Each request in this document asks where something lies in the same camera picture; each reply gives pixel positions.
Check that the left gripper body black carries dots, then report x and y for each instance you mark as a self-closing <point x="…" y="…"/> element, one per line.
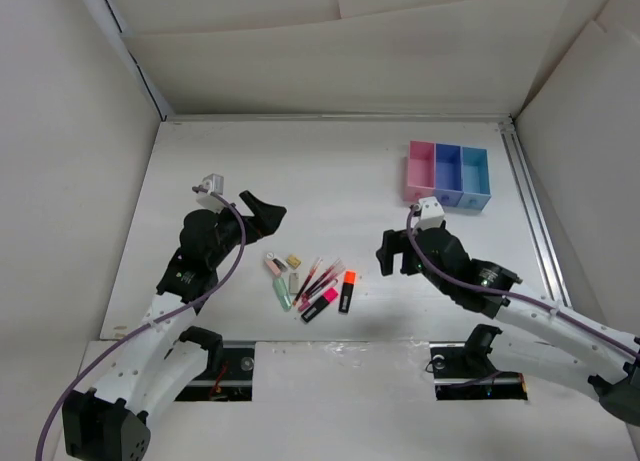
<point x="230" y="227"/>

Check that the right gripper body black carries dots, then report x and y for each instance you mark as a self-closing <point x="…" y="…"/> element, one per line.
<point x="396" y="242"/>

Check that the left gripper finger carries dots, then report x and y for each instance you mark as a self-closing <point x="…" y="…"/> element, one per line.
<point x="253" y="203"/>
<point x="268" y="219"/>

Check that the orange highlighter black body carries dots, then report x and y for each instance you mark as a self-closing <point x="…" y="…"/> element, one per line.
<point x="347" y="292"/>

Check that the pink highlighter black body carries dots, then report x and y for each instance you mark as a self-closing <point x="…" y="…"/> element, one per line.
<point x="319" y="305"/>

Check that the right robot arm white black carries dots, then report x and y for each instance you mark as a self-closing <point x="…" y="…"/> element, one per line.
<point x="528" y="334"/>

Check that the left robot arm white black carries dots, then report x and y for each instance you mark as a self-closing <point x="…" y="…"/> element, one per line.
<point x="113" y="419"/>

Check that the tan eraser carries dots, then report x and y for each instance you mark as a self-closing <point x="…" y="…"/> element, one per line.
<point x="293" y="261"/>

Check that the pink eraser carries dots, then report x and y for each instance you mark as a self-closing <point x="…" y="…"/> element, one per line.
<point x="272" y="266"/>

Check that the dark blue container box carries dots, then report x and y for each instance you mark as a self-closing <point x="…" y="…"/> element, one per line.
<point x="448" y="174"/>

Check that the grey eraser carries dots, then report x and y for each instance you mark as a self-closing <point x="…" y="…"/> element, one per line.
<point x="294" y="283"/>

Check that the green eraser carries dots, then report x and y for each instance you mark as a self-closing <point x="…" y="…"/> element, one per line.
<point x="282" y="293"/>

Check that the red gel pen left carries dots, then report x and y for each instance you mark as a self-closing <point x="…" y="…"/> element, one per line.
<point x="307" y="280"/>

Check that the red gel pen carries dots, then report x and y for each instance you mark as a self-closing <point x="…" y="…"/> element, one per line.
<point x="320" y="276"/>
<point x="307" y="280"/>

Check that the light blue container box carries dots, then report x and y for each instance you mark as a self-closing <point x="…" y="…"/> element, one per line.
<point x="475" y="179"/>

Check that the pink container box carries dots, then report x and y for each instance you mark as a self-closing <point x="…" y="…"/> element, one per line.
<point x="420" y="171"/>

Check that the red gel pen middle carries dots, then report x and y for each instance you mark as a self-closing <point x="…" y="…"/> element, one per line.
<point x="320" y="276"/>

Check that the white marker pink cap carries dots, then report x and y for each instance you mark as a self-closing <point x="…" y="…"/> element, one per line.
<point x="319" y="291"/>

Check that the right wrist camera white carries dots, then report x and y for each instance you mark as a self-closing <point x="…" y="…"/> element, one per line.
<point x="427" y="213"/>

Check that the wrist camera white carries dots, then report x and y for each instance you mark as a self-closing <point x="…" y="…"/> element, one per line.
<point x="212" y="188"/>
<point x="427" y="213"/>

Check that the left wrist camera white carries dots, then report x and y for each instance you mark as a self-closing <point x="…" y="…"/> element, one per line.
<point x="212" y="188"/>

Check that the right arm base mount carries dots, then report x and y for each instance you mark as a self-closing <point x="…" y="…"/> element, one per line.
<point x="462" y="371"/>

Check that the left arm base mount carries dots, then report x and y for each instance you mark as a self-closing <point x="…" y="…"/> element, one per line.
<point x="228" y="376"/>

